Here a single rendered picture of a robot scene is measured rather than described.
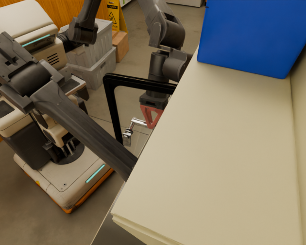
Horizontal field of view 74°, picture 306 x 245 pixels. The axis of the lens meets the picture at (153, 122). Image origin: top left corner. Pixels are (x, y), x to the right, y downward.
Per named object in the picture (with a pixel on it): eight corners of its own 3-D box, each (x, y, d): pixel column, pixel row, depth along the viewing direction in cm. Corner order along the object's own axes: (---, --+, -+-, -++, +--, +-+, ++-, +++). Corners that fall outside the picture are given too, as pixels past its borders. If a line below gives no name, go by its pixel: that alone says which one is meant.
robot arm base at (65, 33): (76, 26, 102) (56, 35, 95) (82, 19, 95) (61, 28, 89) (86, 43, 105) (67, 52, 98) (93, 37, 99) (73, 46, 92)
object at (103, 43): (117, 46, 266) (113, 20, 241) (91, 71, 228) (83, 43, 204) (90, 41, 276) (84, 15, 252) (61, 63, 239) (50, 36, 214)
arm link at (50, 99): (42, 67, 48) (0, 95, 43) (40, 53, 43) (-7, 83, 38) (171, 181, 54) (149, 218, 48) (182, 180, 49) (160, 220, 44)
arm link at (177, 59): (177, 29, 53) (152, 21, 48) (212, 34, 46) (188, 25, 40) (166, 75, 58) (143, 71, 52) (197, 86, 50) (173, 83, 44)
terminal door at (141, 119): (206, 188, 68) (247, 98, 38) (122, 166, 74) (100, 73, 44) (206, 186, 68) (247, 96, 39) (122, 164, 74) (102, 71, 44)
